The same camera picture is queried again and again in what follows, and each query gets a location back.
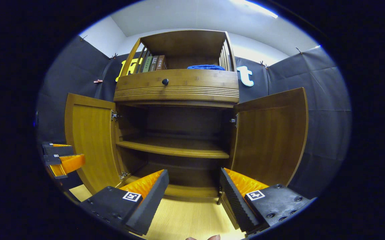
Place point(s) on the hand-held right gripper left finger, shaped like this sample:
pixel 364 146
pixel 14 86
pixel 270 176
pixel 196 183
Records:
pixel 152 203

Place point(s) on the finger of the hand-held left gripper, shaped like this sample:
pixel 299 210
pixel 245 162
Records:
pixel 59 150
pixel 52 160

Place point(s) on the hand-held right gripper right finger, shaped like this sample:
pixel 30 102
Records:
pixel 234 200

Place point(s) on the wooden cabinet door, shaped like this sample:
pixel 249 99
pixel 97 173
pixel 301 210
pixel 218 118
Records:
pixel 90 143
pixel 269 140

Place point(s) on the wooden double-door shoe cabinet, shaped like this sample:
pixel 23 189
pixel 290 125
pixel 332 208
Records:
pixel 185 41

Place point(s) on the metal door hinge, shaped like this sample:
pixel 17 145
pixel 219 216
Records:
pixel 114 115
pixel 123 175
pixel 234 120

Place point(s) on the wooden inner shelf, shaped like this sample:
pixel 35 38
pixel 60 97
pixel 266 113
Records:
pixel 175 150

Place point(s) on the black backdrop cloth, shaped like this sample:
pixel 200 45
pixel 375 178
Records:
pixel 325 126

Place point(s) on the black round drawer knob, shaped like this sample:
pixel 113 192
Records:
pixel 165 81

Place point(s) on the wooden drawer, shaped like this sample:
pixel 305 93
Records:
pixel 199 80

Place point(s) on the grey-brown book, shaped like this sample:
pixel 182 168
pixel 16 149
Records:
pixel 154 63

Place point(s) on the brown book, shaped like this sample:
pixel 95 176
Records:
pixel 160 62

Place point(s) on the blue folded towel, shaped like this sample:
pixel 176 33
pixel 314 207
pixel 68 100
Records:
pixel 206 67

